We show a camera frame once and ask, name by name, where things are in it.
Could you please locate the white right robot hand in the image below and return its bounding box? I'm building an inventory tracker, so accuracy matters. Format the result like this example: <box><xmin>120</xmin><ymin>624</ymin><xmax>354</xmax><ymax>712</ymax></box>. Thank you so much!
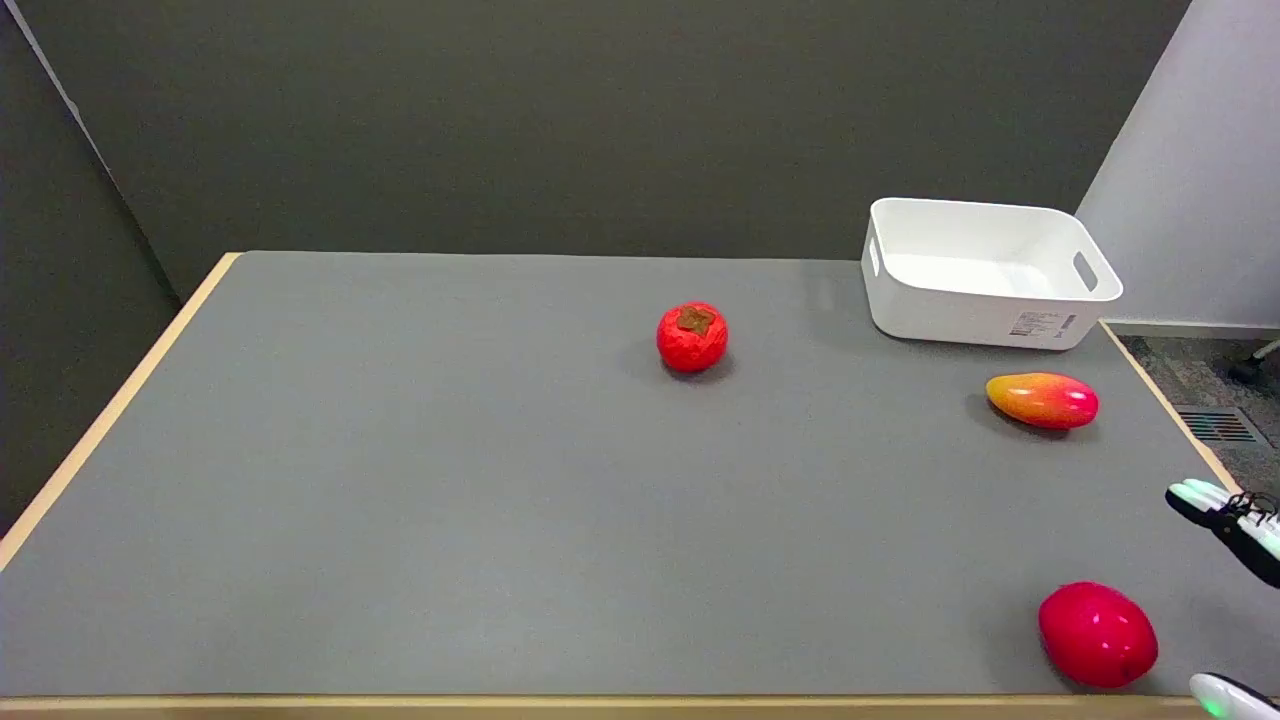
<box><xmin>1165</xmin><ymin>479</ymin><xmax>1280</xmax><ymax>720</ymax></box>

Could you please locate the white plastic storage bin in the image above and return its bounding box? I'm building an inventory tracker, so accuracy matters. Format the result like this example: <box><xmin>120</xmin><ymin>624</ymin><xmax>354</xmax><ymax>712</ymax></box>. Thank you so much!
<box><xmin>861</xmin><ymin>197</ymin><xmax>1124</xmax><ymax>352</ymax></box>

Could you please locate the black floor vent grille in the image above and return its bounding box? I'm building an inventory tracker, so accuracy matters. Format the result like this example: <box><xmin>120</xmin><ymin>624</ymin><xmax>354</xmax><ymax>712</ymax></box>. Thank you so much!
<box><xmin>1177</xmin><ymin>407</ymin><xmax>1261</xmax><ymax>445</ymax></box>

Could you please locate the glossy red oval fruit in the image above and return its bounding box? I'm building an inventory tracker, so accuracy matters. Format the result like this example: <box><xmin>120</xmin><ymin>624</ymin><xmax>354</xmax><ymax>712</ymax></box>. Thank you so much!
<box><xmin>1038</xmin><ymin>581</ymin><xmax>1160</xmax><ymax>690</ymax></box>

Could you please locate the red yellow mango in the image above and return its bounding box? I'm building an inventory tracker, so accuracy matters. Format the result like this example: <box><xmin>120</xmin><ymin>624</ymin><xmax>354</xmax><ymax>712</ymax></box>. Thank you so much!
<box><xmin>985</xmin><ymin>372</ymin><xmax>1100</xmax><ymax>431</ymax></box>

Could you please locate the red pomegranate with brown crown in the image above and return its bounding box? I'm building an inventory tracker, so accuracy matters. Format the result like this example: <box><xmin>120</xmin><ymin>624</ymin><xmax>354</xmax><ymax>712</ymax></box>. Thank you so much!
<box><xmin>656</xmin><ymin>301</ymin><xmax>730</xmax><ymax>375</ymax></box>

